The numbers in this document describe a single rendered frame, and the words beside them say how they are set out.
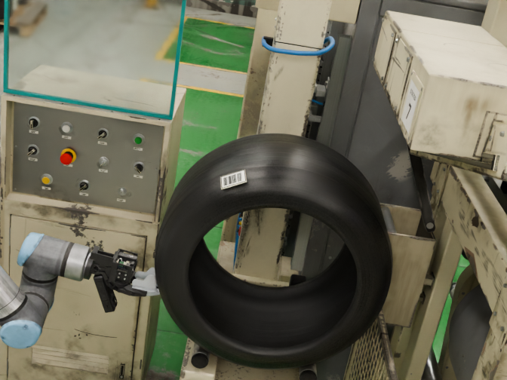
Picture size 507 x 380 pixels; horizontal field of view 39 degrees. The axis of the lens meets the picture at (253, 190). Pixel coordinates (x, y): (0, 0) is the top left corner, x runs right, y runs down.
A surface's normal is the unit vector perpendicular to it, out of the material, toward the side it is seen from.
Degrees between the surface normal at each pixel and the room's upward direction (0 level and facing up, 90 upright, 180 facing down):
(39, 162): 90
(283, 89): 90
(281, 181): 42
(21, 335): 98
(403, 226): 90
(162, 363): 0
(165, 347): 0
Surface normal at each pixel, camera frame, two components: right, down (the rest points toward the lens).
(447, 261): -0.04, 0.41
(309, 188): 0.19, -0.36
